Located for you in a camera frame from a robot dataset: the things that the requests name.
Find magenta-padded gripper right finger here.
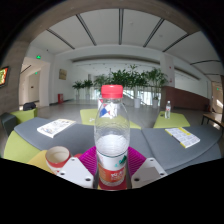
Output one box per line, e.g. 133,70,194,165
127,146,168,190

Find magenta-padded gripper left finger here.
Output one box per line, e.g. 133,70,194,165
57,146,99,190

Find clear red-capped water bottle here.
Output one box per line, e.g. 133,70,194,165
93,84,131,188

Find small clear water bottle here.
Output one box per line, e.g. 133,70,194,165
164,100,172,120

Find red and white cup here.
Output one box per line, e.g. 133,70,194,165
44,145,83,175

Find white illustrated booklet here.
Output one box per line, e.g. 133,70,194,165
36,117,77,139

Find yellow-edged printed booklet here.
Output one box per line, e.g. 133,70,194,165
164,126,201,150

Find large lime green low table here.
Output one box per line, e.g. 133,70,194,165
79,107,142,130

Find small lime green low table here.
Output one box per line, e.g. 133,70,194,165
152,110,192,130

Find black bag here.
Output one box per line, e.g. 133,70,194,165
22,101,37,112

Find dark grey stool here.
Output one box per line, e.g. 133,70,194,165
0,111,19,137

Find wooden bench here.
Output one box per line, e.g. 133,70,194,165
201,112,224,130

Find group of potted green plants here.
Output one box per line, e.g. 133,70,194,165
71,64,170,110

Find framed wall picture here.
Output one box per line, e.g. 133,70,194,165
58,68,68,81

